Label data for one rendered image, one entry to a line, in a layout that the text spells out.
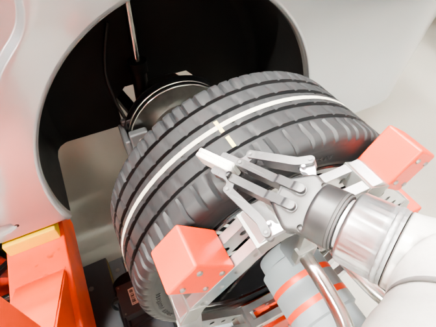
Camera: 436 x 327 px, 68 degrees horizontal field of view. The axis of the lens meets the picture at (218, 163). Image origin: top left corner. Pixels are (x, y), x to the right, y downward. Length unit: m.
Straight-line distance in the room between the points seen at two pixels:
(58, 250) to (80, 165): 1.23
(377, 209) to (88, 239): 1.66
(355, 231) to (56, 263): 0.85
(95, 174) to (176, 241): 1.70
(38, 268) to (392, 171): 0.91
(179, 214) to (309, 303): 0.31
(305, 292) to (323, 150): 0.28
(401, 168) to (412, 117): 2.17
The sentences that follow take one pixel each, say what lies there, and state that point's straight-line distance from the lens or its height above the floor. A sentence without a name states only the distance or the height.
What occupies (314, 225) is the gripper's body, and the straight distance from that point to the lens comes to 0.40.
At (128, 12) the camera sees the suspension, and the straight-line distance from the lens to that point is 1.00.
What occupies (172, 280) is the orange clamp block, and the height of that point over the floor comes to 1.10.
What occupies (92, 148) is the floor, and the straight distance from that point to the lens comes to 2.32.
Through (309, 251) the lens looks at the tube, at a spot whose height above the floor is 1.02.
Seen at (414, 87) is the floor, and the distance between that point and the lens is 3.14.
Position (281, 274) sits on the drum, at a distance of 0.71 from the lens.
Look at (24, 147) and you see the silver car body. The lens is 0.83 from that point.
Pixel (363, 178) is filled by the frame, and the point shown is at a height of 1.12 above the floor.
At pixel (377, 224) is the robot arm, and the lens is 0.38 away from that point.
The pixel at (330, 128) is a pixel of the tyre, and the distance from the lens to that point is 0.60.
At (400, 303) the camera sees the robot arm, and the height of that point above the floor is 1.29.
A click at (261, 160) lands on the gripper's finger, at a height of 1.20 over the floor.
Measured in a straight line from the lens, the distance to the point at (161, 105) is 0.97.
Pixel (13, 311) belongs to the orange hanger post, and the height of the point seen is 1.06.
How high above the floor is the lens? 1.55
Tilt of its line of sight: 48 degrees down
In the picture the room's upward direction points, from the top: straight up
